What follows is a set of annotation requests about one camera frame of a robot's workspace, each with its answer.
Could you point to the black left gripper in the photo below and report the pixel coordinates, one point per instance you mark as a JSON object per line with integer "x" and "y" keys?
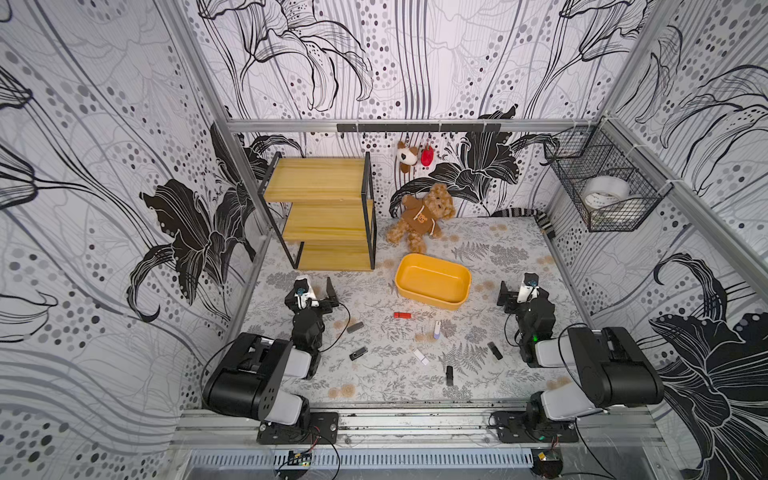
{"x": 310, "y": 306}

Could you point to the grey usb flash drive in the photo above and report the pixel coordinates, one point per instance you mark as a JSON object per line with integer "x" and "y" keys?
{"x": 354, "y": 327}

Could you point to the black silver swivel usb drive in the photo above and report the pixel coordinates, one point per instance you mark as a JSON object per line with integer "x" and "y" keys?
{"x": 358, "y": 353}

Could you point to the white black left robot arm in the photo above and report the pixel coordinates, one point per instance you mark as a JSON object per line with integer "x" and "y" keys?
{"x": 247, "y": 381}

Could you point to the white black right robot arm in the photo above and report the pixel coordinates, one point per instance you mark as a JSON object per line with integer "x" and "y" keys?
{"x": 606, "y": 367}

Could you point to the yellow plastic storage box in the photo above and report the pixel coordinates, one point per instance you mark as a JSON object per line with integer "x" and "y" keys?
{"x": 433, "y": 281}

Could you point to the small black connector box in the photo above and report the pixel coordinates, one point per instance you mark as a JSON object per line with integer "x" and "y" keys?
{"x": 547, "y": 464}

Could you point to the striped black white plush tail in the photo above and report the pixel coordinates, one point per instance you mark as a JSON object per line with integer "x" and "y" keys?
{"x": 540, "y": 217}

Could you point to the brown teddy bear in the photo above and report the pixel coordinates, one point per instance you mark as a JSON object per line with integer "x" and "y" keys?
{"x": 421, "y": 218}

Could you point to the white tape roll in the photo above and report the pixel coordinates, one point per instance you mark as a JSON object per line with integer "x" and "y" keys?
{"x": 603, "y": 191}

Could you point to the hanging plush dog toy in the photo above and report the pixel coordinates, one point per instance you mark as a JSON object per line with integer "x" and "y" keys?
{"x": 407, "y": 157}

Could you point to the hanging red plush toy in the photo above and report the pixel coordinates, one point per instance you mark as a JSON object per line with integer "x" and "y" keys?
{"x": 427, "y": 156}

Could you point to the small circuit board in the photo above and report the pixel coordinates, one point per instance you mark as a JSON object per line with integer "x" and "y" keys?
{"x": 302, "y": 460}

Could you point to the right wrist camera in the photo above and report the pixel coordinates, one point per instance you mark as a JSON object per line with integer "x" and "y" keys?
{"x": 529, "y": 288}

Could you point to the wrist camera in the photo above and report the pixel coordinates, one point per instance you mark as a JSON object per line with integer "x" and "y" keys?
{"x": 529, "y": 288}
{"x": 302, "y": 289}

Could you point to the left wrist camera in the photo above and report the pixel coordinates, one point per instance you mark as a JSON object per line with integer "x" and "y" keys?
{"x": 302, "y": 289}

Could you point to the wooden shelf black frame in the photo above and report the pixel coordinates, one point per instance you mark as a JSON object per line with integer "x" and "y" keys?
{"x": 322, "y": 211}

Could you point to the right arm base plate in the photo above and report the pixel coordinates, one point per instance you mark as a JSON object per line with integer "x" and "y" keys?
{"x": 514, "y": 427}

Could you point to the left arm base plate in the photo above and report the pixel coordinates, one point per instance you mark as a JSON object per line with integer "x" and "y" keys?
{"x": 319, "y": 427}

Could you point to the black wire basket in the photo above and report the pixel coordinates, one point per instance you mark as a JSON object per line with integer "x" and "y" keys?
{"x": 583, "y": 152}

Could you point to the black hook rail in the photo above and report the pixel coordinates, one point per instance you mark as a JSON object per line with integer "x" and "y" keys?
{"x": 369, "y": 127}

